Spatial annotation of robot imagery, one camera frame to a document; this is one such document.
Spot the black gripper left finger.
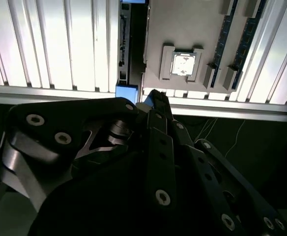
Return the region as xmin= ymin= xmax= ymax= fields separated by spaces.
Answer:
xmin=0 ymin=88 xmax=178 ymax=213

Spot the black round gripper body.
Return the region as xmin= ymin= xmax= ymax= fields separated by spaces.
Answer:
xmin=28 ymin=147 xmax=209 ymax=236

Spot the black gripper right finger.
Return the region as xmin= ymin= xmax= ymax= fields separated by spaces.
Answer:
xmin=161 ymin=90 xmax=287 ymax=236

